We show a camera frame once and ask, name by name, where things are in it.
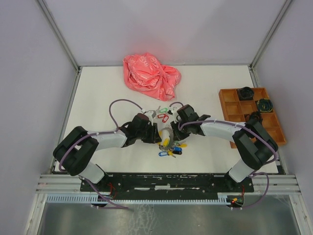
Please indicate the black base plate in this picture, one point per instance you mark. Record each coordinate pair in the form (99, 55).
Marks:
(170, 186)

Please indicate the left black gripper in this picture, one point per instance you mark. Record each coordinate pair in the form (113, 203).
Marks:
(154, 137)

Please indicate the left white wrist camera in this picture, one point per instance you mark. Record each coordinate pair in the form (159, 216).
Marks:
(151, 114)

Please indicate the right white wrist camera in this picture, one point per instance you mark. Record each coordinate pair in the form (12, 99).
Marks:
(172, 111)

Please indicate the black coiled item top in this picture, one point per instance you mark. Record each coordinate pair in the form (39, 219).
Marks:
(245, 93)

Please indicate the green tag key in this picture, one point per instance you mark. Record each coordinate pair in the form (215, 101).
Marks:
(160, 110)

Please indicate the crumpled pink cloth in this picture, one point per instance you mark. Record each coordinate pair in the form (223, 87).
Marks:
(146, 75)

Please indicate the green black coiled item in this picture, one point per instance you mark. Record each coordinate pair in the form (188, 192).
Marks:
(264, 105)

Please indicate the black coiled item lower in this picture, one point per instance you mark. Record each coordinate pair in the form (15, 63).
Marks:
(253, 118)

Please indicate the large metal keyring with keys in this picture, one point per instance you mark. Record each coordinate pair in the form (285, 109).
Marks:
(168, 146)

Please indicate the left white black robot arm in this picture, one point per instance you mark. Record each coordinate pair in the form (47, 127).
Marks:
(75, 151)

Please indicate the wooden compartment tray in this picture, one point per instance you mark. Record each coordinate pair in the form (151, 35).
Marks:
(242, 105)

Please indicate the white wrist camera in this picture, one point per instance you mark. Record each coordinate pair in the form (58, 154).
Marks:
(151, 114)
(172, 111)

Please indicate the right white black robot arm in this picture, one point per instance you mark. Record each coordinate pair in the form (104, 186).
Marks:
(254, 144)

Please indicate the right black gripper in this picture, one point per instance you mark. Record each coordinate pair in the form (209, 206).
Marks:
(177, 136)

